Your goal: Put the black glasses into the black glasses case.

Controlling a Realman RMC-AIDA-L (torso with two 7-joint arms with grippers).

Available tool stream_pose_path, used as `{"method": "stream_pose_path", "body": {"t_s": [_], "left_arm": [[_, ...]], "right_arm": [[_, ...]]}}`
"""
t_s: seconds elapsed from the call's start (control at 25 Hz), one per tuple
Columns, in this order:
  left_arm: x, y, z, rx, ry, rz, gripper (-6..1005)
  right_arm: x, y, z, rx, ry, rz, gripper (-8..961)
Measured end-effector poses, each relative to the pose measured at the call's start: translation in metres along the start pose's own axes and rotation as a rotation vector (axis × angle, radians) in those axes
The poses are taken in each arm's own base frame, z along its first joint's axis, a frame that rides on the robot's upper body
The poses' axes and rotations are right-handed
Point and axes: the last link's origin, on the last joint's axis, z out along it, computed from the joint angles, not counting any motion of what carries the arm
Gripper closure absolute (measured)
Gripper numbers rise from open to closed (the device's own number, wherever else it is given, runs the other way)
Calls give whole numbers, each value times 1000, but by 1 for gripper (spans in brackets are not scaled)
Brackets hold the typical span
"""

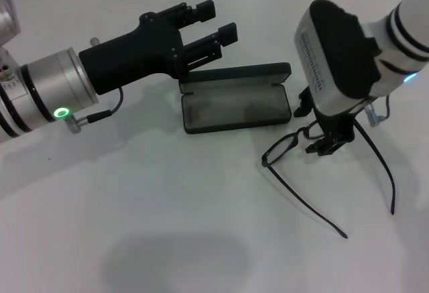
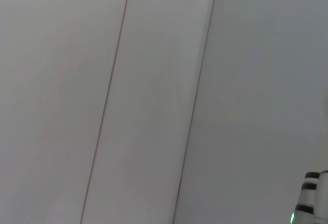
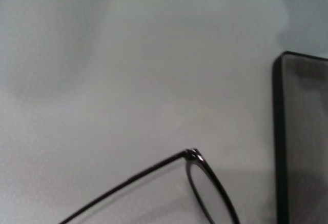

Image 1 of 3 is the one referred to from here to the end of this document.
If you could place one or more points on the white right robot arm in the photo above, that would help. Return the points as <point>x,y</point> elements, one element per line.
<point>412,21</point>

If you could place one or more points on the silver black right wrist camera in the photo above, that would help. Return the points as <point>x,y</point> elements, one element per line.
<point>335,55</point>

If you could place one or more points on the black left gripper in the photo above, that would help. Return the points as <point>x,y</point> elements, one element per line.
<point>134,58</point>

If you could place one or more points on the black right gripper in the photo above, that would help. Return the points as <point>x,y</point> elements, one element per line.
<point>338,127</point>

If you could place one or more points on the black glasses case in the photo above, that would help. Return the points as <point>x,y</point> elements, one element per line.
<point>234,108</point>

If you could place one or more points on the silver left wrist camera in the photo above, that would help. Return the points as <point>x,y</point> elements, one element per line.
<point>8,14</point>

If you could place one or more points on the black glasses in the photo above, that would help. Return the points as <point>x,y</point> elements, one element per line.
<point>264,162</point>

